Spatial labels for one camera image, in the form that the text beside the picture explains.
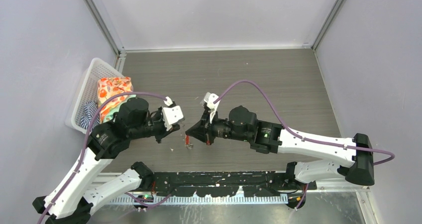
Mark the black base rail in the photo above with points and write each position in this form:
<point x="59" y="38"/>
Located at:
<point x="220" y="184"/>

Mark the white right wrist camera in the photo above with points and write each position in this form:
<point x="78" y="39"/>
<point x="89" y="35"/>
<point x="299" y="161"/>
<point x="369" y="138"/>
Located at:
<point x="209" y="105"/>

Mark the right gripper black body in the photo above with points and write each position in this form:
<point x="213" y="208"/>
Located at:
<point x="210" y="128"/>

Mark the orange floral cloth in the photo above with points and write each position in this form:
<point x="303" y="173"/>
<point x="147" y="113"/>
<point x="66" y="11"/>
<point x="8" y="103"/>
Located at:
<point x="108" y="87"/>

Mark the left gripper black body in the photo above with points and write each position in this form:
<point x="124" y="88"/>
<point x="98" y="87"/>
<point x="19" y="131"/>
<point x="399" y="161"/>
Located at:
<point x="161" y="135"/>

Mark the white plastic basket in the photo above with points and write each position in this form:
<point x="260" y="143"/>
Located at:
<point x="87" y="91"/>

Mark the red key tag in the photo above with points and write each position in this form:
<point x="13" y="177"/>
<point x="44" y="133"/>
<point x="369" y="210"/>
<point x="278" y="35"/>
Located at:
<point x="187" y="140"/>

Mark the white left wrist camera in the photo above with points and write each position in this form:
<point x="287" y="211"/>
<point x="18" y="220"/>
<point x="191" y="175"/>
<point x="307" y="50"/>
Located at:
<point x="172" y="113"/>

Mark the mint green cloth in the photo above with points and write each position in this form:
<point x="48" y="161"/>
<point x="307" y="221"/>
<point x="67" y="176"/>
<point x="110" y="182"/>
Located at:
<point x="108" y="111"/>

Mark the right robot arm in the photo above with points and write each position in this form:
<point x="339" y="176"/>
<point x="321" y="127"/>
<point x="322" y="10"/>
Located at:
<point x="347" y="158"/>

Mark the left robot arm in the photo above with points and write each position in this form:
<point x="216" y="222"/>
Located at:
<point x="74" y="201"/>

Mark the blue striped cloth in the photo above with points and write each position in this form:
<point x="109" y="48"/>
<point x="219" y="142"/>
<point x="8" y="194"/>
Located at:
<point x="89" y="110"/>

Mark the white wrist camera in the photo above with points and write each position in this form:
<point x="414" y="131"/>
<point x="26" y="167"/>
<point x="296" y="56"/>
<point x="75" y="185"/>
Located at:
<point x="209" y="105"/>
<point x="172" y="113"/>

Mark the silver perforated keyring plate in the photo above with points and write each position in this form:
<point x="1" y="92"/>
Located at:
<point x="183" y="134"/>

